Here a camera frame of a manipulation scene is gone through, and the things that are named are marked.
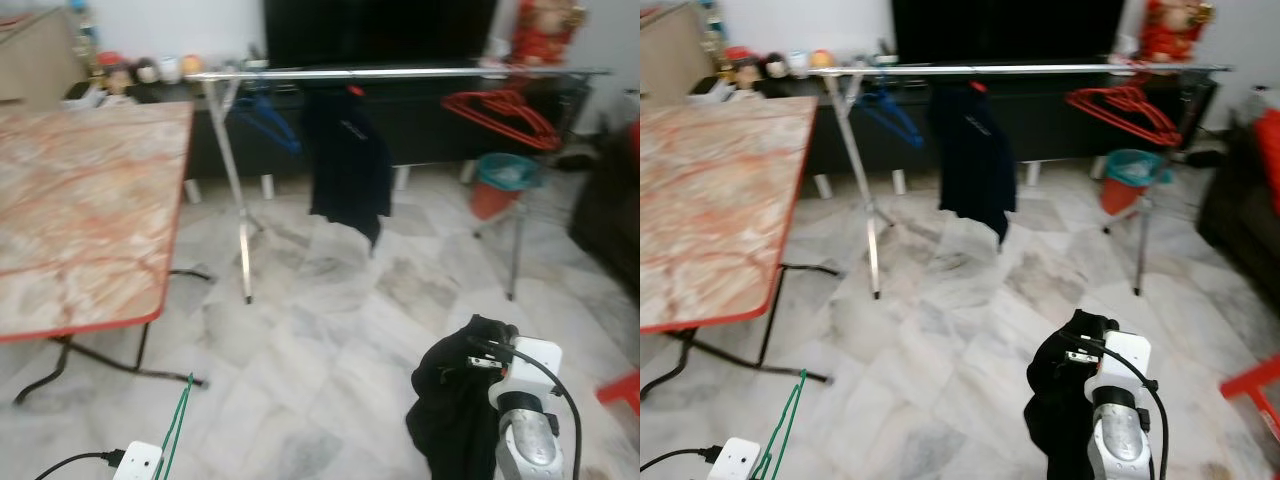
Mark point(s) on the red robed figurine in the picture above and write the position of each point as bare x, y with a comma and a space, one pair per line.
545, 30
1175, 28

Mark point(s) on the brown fabric sofa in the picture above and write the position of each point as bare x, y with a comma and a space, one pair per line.
610, 220
1245, 220

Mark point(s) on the red plastic stool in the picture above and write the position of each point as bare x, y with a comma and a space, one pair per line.
622, 392
1255, 385

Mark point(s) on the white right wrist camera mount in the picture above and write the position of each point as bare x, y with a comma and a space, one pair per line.
535, 365
1128, 360

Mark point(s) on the black flat television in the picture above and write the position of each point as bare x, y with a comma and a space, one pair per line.
1010, 30
380, 30

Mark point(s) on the navy blue garment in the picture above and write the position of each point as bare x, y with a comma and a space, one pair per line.
345, 160
970, 155

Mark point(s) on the red cushion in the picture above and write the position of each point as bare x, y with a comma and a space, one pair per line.
1270, 150

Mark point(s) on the blue plastic hanger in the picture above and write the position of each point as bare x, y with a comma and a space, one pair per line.
895, 120
270, 125

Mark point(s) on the red lidded glass jar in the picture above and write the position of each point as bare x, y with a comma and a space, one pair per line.
740, 68
115, 75

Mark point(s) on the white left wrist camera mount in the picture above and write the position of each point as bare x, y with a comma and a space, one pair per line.
138, 462
733, 458

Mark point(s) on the black television console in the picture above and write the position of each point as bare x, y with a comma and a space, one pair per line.
420, 120
1040, 118

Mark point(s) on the black knit garment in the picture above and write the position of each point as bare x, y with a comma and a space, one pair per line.
450, 420
1060, 420

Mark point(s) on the tan cardboard box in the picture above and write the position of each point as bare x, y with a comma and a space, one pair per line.
40, 60
675, 55

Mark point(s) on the black haired round doll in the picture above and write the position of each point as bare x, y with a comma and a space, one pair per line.
146, 72
775, 66

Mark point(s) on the marble pattern folding table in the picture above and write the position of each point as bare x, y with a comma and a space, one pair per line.
720, 210
90, 220

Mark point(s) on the white round doll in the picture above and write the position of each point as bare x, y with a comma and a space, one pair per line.
170, 68
797, 64

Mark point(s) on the orange round doll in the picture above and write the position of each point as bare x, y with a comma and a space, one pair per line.
820, 59
191, 64

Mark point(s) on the red bin with teal bag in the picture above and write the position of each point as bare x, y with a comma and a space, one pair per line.
1130, 190
500, 195

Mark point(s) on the small black floor box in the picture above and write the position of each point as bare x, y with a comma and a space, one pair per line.
1205, 158

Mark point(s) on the green plastic hanger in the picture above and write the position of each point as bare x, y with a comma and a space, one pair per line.
178, 420
790, 415

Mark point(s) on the silver metal clothes rack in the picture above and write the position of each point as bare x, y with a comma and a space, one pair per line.
400, 72
1050, 69

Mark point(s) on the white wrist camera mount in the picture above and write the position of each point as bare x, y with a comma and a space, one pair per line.
733, 458
1128, 360
535, 365
138, 462

